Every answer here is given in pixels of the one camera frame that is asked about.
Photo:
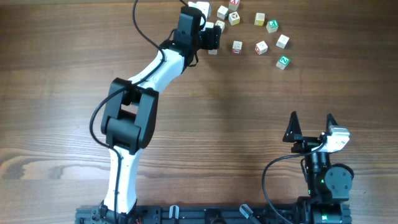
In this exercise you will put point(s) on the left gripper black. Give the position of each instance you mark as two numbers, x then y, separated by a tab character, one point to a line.
214	36

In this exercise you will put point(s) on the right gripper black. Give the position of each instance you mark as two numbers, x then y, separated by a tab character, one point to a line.
294	134

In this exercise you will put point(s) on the red I wooden block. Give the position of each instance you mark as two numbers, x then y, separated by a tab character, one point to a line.
213	52

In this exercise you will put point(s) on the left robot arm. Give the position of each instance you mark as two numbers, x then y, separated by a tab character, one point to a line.
130	109

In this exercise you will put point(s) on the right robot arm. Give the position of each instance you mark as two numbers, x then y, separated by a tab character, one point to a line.
328	184

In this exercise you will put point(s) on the green Z wooden block left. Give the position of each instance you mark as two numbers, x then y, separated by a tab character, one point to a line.
210	24

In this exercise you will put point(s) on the blue wooden block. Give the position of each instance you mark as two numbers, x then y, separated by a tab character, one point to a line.
221	24

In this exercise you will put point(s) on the green edged wooden block top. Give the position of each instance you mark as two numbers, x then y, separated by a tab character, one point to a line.
222	12

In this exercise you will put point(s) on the yellow animal wooden block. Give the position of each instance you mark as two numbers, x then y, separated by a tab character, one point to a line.
234	18

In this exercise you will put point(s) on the red X wooden block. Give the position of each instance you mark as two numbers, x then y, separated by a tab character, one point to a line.
233	5

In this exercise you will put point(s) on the yellow wooden block right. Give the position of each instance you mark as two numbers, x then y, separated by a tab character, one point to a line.
259	19

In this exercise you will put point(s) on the green E wooden block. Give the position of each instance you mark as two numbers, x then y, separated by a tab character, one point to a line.
272	26

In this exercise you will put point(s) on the green Z block right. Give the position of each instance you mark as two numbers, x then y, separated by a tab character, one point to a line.
283	62

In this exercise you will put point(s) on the plain wooden block right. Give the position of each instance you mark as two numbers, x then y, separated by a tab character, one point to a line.
282	41

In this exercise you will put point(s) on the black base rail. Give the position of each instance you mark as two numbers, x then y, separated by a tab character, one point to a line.
284	213

